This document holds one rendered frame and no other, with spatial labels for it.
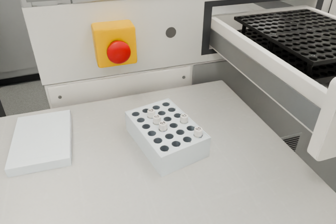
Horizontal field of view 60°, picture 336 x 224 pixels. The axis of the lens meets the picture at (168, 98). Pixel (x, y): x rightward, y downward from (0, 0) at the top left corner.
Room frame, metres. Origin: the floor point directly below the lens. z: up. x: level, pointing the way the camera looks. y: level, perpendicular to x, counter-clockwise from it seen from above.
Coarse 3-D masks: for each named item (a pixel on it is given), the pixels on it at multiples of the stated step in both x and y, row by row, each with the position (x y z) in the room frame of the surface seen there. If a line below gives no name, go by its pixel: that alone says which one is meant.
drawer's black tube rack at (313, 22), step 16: (240, 16) 0.58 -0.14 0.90; (256, 16) 0.58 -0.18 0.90; (272, 16) 0.58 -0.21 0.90; (288, 16) 0.58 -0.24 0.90; (304, 16) 0.58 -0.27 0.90; (320, 16) 0.58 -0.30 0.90; (240, 32) 0.56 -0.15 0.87; (256, 32) 0.50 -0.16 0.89; (272, 32) 0.49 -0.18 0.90; (288, 32) 0.48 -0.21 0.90; (304, 32) 0.48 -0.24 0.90; (320, 32) 0.48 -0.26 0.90; (272, 48) 0.47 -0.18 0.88; (288, 48) 0.42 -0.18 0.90; (304, 48) 0.42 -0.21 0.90; (320, 48) 0.41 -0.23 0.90; (304, 64) 0.43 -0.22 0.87; (320, 80) 0.37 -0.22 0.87
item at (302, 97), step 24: (216, 24) 0.56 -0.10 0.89; (240, 24) 0.62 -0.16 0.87; (216, 48) 0.55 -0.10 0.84; (240, 48) 0.47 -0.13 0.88; (264, 48) 0.43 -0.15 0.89; (264, 72) 0.40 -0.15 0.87; (288, 72) 0.35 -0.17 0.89; (288, 96) 0.34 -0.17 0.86; (312, 96) 0.31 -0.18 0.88; (312, 120) 0.29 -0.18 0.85
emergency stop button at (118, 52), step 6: (114, 42) 0.45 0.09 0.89; (120, 42) 0.45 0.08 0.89; (108, 48) 0.45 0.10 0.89; (114, 48) 0.45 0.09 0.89; (120, 48) 0.45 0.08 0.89; (126, 48) 0.45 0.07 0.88; (108, 54) 0.45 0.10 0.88; (114, 54) 0.45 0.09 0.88; (120, 54) 0.45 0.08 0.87; (126, 54) 0.45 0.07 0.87; (114, 60) 0.45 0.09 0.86; (120, 60) 0.45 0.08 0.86; (126, 60) 0.46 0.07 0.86
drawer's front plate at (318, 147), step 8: (328, 88) 0.27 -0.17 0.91; (328, 96) 0.27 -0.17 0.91; (328, 104) 0.26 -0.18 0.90; (320, 112) 0.27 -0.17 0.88; (328, 112) 0.26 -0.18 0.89; (320, 120) 0.27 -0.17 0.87; (328, 120) 0.26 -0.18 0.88; (320, 128) 0.26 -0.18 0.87; (328, 128) 0.26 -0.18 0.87; (312, 136) 0.27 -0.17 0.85; (320, 136) 0.26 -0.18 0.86; (328, 136) 0.26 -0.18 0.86; (312, 144) 0.27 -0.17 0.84; (320, 144) 0.26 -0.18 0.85; (328, 144) 0.26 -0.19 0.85; (312, 152) 0.26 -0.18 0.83; (320, 152) 0.26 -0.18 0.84; (328, 152) 0.26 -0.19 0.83; (320, 160) 0.26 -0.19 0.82
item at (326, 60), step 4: (332, 52) 0.40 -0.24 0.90; (308, 56) 0.38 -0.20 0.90; (312, 56) 0.38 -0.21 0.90; (316, 56) 0.39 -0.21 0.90; (320, 56) 0.39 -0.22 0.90; (324, 56) 0.38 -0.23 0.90; (328, 56) 0.39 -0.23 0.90; (332, 56) 0.39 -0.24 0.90; (304, 60) 0.38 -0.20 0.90; (308, 60) 0.37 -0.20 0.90; (312, 60) 0.37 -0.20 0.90; (316, 60) 0.38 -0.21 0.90; (320, 60) 0.37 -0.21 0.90; (324, 60) 0.37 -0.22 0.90; (328, 60) 0.37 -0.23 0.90; (332, 60) 0.38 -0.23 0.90; (312, 64) 0.37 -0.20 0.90; (316, 64) 0.37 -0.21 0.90; (320, 64) 0.37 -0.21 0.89
